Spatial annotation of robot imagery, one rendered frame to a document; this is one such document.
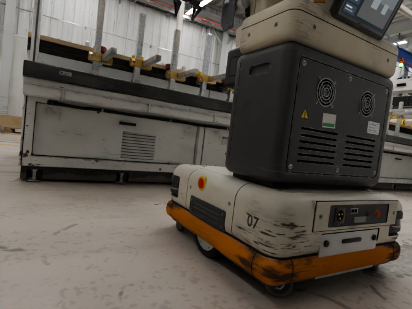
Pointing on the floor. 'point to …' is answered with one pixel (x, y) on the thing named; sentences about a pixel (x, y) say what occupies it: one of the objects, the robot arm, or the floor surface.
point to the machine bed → (133, 133)
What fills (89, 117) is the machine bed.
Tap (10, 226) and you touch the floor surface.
